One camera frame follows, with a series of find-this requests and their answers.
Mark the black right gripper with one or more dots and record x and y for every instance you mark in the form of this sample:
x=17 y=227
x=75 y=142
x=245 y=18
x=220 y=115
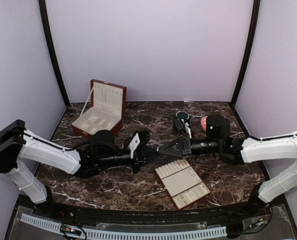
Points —
x=185 y=142

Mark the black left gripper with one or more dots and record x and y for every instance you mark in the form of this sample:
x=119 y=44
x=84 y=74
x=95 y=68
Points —
x=140 y=157

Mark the red jewelry tray insert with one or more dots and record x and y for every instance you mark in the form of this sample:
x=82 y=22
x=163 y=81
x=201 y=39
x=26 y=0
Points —
x=183 y=185

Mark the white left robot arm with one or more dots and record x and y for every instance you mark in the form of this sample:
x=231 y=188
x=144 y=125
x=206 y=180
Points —
x=84 y=160

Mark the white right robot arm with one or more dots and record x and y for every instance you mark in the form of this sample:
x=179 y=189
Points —
x=238 y=151

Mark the red open jewelry box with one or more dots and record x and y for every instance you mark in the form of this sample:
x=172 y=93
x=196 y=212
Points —
x=104 y=109

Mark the dark green mug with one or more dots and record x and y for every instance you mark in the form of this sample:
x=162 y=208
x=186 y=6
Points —
x=184 y=116

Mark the red white patterned bowl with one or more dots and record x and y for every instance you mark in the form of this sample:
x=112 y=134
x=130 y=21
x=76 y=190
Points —
x=203 y=122

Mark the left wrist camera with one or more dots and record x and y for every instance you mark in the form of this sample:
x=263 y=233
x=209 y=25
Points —
x=102 y=144

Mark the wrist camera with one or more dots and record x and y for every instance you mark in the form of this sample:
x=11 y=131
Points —
x=217 y=128
x=102 y=144

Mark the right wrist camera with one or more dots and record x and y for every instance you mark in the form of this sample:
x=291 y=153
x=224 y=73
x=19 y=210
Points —
x=217 y=128

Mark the white slotted cable duct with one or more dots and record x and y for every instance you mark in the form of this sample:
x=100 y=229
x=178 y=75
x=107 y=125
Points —
x=106 y=231

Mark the black front table rail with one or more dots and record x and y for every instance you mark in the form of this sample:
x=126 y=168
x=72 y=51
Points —
x=79 y=212

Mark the right black frame post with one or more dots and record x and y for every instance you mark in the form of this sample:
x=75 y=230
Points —
x=247 y=52

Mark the black frame post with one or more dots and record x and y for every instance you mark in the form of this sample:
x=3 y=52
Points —
x=247 y=52
x=52 y=53

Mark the left black frame post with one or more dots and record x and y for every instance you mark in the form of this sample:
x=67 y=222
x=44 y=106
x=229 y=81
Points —
x=52 y=53

